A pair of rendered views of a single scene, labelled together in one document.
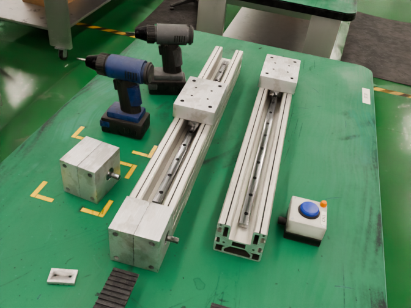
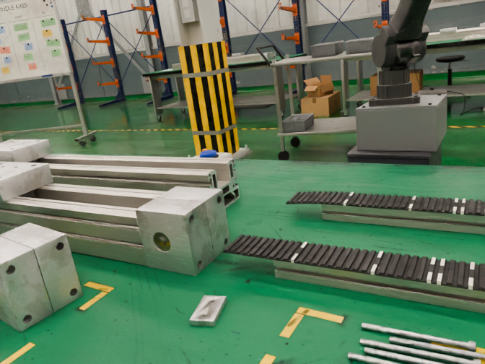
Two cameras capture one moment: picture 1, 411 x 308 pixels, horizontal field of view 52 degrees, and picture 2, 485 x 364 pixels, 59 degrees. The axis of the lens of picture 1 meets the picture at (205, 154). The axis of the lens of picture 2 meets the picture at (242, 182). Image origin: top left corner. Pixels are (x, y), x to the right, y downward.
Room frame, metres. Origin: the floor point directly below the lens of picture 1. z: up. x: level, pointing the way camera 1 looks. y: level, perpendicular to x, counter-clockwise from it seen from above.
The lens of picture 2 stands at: (0.23, 0.62, 1.09)
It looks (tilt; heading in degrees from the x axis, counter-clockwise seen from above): 18 degrees down; 292
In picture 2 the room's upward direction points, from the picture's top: 8 degrees counter-clockwise
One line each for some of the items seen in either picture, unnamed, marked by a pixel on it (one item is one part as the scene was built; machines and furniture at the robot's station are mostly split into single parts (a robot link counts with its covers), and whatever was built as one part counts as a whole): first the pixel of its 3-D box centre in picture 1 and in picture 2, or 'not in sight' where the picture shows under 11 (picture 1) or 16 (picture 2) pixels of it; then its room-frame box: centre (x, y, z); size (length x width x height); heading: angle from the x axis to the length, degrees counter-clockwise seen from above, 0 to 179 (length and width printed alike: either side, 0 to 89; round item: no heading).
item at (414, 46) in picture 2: not in sight; (400, 53); (0.24, -0.51, 1.00); 0.09 x 0.05 x 0.10; 118
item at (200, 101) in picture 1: (200, 103); (4, 186); (0.98, 0.03, 0.87); 0.16 x 0.11 x 0.07; 170
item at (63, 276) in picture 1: (62, 276); (208, 310); (0.46, 0.24, 0.78); 0.05 x 0.03 x 0.01; 94
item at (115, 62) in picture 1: (115, 93); not in sight; (0.95, 0.26, 0.89); 0.20 x 0.08 x 0.22; 81
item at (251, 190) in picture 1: (265, 133); (84, 178); (0.95, -0.16, 0.82); 0.80 x 0.10 x 0.09; 170
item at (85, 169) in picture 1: (96, 171); (33, 269); (0.71, 0.24, 0.83); 0.11 x 0.10 x 0.10; 72
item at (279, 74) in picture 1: (279, 77); (15, 157); (1.20, -0.20, 0.87); 0.16 x 0.11 x 0.07; 170
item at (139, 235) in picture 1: (147, 235); (190, 224); (0.54, 0.09, 0.83); 0.12 x 0.09 x 0.10; 80
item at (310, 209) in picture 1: (309, 209); (208, 155); (0.65, -0.24, 0.84); 0.04 x 0.04 x 0.02
